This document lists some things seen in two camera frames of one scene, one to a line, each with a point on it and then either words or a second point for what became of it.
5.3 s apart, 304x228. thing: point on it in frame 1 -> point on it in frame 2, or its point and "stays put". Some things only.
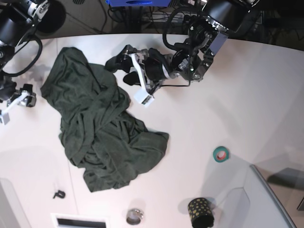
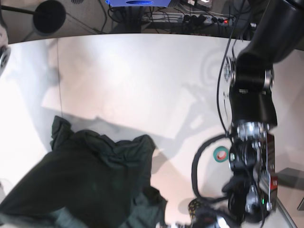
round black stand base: [54, 19] stays put
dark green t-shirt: [111, 149] -> [87, 180]
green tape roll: [220, 154] stays put
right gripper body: [154, 68] -> [220, 217]
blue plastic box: [138, 3] stays put
